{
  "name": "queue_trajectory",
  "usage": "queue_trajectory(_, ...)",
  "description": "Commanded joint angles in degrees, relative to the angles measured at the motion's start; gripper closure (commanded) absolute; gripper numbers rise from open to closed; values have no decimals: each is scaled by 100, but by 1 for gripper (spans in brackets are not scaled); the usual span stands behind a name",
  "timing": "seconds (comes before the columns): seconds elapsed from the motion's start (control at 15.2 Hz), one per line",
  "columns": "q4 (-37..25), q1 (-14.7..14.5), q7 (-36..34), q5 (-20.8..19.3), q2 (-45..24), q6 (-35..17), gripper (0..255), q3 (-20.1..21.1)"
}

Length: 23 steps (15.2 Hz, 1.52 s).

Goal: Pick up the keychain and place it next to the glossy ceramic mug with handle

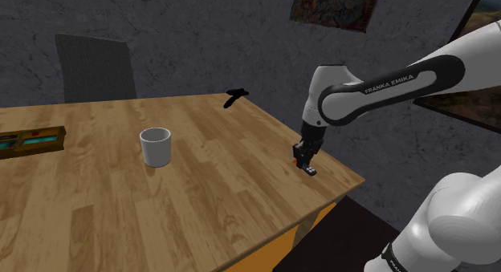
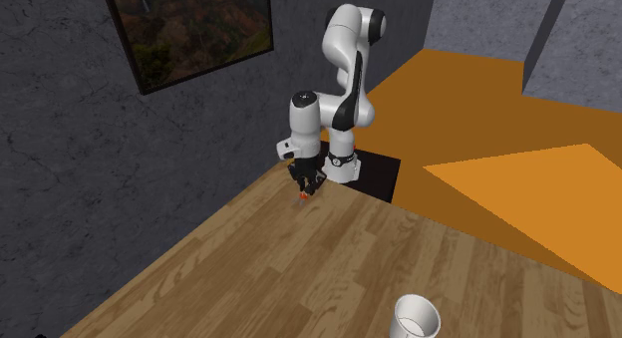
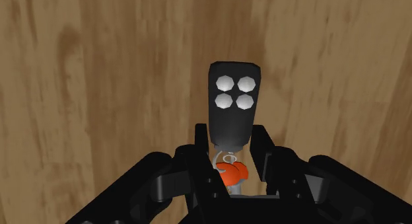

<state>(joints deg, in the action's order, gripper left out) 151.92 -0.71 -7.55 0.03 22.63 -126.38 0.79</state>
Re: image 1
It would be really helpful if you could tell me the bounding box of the black angular object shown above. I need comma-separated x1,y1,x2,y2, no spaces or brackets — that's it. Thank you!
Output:
222,88,251,109

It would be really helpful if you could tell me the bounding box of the dark robot stand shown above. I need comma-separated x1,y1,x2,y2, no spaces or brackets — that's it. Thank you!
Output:
272,195,401,272

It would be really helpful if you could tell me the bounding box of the wooden table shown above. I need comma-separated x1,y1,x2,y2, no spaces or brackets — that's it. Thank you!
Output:
0,92,367,272

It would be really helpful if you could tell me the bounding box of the white cup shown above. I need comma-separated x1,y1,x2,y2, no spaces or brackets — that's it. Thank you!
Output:
139,127,173,168

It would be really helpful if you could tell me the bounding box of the grey chair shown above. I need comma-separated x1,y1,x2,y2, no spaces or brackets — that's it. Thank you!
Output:
55,33,138,105

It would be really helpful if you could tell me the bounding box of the wooden box with teal compartments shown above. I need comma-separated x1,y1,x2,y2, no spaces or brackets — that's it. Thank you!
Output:
0,125,67,160

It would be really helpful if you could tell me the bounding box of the colourful wall picture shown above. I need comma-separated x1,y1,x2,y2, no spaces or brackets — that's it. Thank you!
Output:
289,0,384,34

